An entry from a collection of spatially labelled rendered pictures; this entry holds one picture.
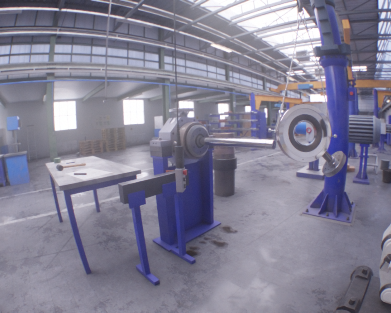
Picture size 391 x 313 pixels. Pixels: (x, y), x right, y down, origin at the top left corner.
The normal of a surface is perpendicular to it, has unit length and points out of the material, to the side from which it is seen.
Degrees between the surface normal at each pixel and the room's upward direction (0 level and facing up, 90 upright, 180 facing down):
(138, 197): 90
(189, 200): 90
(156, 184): 90
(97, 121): 90
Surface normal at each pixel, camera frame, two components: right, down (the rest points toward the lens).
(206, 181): -0.70, 0.14
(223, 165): -0.24, 0.16
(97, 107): 0.69, 0.08
